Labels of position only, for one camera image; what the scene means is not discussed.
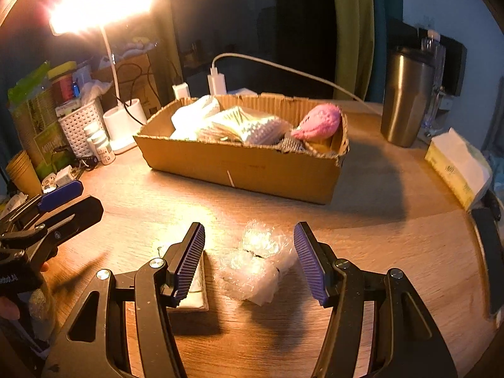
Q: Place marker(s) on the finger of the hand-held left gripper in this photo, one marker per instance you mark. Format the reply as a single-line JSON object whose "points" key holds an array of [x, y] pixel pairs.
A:
{"points": [[59, 196], [78, 214]]}

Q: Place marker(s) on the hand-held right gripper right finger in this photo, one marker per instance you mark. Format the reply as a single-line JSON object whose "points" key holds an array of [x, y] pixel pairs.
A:
{"points": [[311, 264]]}

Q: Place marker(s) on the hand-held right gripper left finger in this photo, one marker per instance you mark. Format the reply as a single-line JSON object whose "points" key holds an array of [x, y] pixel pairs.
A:
{"points": [[191, 260]]}

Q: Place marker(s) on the cartoon print tissue packet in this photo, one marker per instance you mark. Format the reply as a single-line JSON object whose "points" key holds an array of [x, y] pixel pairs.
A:
{"points": [[197, 300]]}

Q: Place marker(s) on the clear bubble wrap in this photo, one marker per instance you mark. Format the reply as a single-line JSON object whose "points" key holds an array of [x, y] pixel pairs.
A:
{"points": [[252, 279]]}

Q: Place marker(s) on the brown cardboard box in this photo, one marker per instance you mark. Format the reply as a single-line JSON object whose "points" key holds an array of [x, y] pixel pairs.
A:
{"points": [[236, 169]]}

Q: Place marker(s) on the pink plush toy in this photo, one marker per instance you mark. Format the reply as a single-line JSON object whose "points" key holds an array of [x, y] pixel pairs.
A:
{"points": [[319, 120]]}

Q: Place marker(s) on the bag of cotton swabs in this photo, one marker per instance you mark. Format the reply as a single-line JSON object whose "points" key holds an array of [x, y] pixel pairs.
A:
{"points": [[252, 128]]}

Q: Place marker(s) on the person's left hand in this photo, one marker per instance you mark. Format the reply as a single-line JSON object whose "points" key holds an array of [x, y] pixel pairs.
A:
{"points": [[8, 308]]}

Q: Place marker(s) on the white round gadget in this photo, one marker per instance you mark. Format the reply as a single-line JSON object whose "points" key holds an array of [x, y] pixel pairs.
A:
{"points": [[49, 187]]}

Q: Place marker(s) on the small white box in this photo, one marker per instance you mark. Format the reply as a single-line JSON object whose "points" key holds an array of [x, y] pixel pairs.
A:
{"points": [[65, 176]]}

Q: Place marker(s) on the stack of paper cups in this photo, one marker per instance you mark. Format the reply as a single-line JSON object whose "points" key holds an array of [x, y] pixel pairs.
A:
{"points": [[21, 173]]}

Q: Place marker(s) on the green printed box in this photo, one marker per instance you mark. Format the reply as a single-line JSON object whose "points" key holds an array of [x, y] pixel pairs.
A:
{"points": [[43, 141]]}

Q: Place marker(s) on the white pill bottle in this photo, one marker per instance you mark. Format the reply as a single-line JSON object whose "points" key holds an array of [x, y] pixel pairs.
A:
{"points": [[92, 130], [103, 151]]}

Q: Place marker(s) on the white woven plastic basket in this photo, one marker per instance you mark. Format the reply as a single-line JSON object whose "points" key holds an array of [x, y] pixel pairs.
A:
{"points": [[80, 130]]}

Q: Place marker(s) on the white desk lamp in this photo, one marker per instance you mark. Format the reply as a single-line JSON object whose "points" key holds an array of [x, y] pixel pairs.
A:
{"points": [[122, 126]]}

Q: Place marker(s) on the white plastic bag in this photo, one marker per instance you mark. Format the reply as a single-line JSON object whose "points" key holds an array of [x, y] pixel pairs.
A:
{"points": [[94, 84]]}

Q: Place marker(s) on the crumpled white tissue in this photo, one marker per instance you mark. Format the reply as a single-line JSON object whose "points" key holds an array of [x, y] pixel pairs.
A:
{"points": [[193, 118]]}

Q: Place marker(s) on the tall brown cardboard carton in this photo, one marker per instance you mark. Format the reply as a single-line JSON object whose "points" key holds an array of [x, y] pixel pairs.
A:
{"points": [[141, 75]]}

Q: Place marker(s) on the yellow tissue box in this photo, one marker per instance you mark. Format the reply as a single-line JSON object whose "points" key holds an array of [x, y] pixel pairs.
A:
{"points": [[449, 169]]}

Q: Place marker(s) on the clear plastic bags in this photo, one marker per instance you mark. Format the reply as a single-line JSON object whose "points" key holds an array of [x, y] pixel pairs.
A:
{"points": [[138, 47]]}

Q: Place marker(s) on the black chair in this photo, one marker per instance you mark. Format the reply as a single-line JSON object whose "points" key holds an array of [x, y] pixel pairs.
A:
{"points": [[488, 252]]}

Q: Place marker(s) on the steel tumbler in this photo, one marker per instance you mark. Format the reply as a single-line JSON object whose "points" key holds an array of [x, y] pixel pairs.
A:
{"points": [[405, 98]]}

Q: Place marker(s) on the green curtain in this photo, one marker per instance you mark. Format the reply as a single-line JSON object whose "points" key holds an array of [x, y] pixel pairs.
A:
{"points": [[352, 35]]}

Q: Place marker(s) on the clear water bottle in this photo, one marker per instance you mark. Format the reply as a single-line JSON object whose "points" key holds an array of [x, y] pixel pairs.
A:
{"points": [[438, 59]]}

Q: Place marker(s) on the black monitor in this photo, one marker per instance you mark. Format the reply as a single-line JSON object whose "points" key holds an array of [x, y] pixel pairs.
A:
{"points": [[456, 67]]}

